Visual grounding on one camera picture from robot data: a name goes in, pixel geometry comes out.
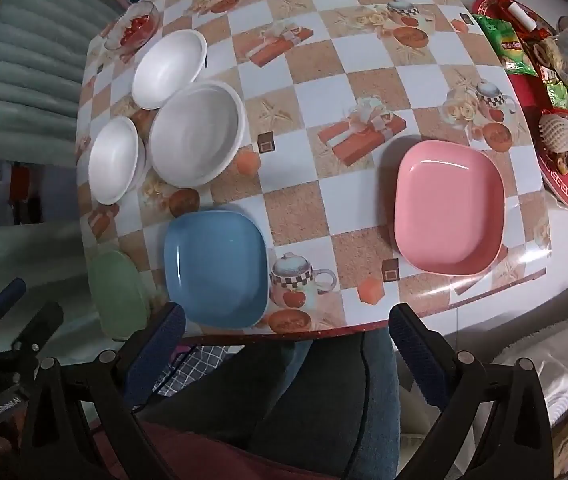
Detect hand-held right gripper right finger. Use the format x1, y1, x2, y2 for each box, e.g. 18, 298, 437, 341
388, 302, 557, 480

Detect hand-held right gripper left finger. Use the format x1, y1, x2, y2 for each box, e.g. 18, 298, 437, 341
24, 301, 187, 480

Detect medium white bowl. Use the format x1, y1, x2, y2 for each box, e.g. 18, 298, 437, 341
131, 29, 208, 110

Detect plaid cloth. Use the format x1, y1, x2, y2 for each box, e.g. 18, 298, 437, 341
154, 342, 231, 397

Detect green plate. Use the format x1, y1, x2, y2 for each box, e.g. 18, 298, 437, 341
87, 251, 153, 338

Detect blue square plate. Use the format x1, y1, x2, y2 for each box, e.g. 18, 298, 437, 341
164, 211, 269, 331

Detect person's blue jeans legs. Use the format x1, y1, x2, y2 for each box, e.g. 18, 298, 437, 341
139, 330, 403, 480

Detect white fluffy blanket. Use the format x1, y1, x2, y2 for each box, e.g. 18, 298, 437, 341
488, 310, 568, 428

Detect pink square plate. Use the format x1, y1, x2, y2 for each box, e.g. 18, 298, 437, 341
394, 140, 506, 277

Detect small white bowl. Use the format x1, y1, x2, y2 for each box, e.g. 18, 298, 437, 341
88, 116, 147, 206

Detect large white bowl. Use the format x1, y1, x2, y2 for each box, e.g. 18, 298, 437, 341
149, 80, 246, 188

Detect wooden massage brush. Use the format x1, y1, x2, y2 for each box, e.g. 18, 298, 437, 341
538, 112, 568, 154

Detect checkered printed tablecloth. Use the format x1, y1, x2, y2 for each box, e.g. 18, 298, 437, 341
75, 0, 553, 347

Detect clear glass bowl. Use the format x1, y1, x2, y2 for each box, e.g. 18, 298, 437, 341
103, 1, 161, 52

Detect red snack tray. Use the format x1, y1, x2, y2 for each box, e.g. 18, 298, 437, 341
471, 0, 568, 217

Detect small green snack packet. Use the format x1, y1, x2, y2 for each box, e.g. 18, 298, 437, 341
546, 82, 568, 111

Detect pile of cherry tomatoes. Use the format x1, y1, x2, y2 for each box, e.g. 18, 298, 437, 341
120, 14, 153, 47

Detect large green snack packet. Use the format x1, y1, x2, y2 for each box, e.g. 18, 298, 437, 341
474, 14, 539, 77

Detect white bottle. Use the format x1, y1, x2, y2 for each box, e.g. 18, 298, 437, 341
508, 2, 537, 31

